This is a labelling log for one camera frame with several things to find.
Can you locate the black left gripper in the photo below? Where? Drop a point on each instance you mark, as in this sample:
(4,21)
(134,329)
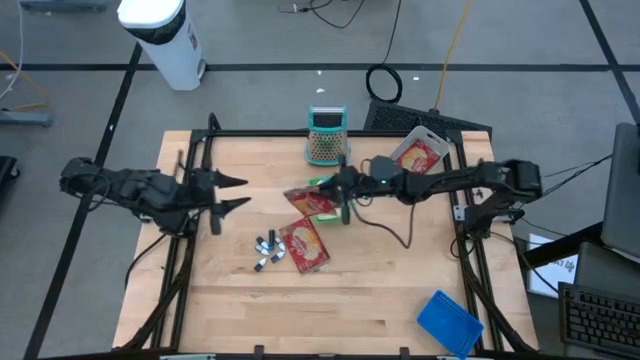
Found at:
(200,192)

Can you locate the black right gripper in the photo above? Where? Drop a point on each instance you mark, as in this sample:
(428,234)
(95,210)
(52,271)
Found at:
(362,185)

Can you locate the cream oblong eraser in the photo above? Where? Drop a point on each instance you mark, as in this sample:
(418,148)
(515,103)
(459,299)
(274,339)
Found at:
(327,217)

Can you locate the red snack packet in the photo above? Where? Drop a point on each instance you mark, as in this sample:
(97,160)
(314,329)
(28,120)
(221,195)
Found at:
(307,204)
(305,245)
(417,157)

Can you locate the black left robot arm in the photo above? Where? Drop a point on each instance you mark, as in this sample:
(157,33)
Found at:
(130,187)

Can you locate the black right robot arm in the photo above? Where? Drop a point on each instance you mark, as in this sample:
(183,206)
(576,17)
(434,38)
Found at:
(460,180)

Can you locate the light grey plastic bin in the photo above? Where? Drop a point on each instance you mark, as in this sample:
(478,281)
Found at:
(424,131)

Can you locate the white trash can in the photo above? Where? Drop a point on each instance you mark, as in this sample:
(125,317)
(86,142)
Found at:
(170,50)

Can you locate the blue plastic basket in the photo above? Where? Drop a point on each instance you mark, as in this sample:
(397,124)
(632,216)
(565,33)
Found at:
(450,325)

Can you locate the grey floor base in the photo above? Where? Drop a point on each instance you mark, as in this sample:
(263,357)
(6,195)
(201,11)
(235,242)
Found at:
(25,118)

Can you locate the black floor object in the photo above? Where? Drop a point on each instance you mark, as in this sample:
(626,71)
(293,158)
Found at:
(7,172)

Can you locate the black metal bar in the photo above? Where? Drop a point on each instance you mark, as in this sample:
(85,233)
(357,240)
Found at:
(560,245)

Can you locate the white paper sheet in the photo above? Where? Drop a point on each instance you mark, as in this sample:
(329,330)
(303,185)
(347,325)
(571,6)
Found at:
(555,275)

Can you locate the dark grey flat device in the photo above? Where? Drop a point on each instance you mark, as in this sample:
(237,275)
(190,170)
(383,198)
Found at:
(605,270)

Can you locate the grey closed laptop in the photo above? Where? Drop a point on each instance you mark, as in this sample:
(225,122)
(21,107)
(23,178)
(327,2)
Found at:
(622,200)

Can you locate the black keyboard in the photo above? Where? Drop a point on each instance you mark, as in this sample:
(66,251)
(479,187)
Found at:
(600,320)

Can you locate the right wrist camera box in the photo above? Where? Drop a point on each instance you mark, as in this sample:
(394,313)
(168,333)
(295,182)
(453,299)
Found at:
(385,167)

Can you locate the black metal table frame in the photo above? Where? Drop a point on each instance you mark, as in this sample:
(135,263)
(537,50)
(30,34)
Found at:
(250,133)

